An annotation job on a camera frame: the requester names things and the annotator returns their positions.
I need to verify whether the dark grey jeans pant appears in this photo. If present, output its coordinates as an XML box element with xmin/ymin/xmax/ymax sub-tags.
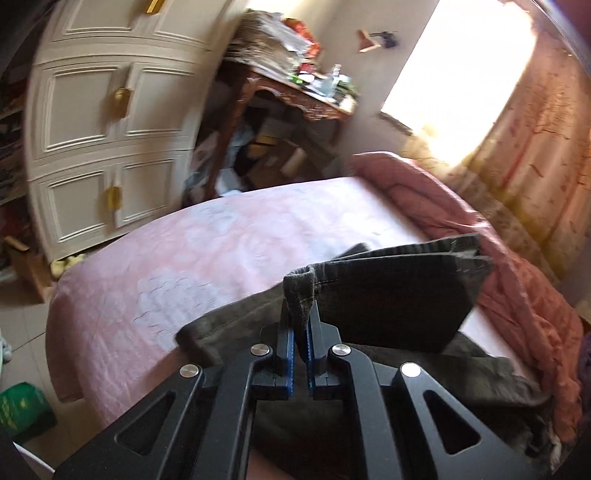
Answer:
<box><xmin>176</xmin><ymin>235</ymin><xmax>553</xmax><ymax>479</ymax></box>

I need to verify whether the pink bed sheet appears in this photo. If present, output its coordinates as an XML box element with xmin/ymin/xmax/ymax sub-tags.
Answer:
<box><xmin>45</xmin><ymin>175</ymin><xmax>537</xmax><ymax>480</ymax></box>

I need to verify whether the pink quilted duvet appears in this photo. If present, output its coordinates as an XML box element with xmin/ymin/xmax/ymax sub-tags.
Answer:
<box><xmin>349</xmin><ymin>152</ymin><xmax>583</xmax><ymax>442</ymax></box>

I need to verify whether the green bag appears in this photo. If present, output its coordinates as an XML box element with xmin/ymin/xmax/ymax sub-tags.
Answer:
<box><xmin>0</xmin><ymin>382</ymin><xmax>57</xmax><ymax>444</ymax></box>

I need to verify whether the tree print curtain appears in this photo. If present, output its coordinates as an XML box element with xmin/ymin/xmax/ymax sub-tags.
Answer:
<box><xmin>400</xmin><ymin>27</ymin><xmax>591</xmax><ymax>282</ymax></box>

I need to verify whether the carved wooden desk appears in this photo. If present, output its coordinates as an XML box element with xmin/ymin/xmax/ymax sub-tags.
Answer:
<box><xmin>202</xmin><ymin>59</ymin><xmax>359</xmax><ymax>199</ymax></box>

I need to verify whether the white wardrobe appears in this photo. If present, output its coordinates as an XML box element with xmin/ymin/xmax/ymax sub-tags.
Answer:
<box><xmin>23</xmin><ymin>0</ymin><xmax>246</xmax><ymax>261</ymax></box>

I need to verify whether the desk clutter pile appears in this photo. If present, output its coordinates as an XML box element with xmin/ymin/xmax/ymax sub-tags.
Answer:
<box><xmin>224</xmin><ymin>10</ymin><xmax>359</xmax><ymax>103</ymax></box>

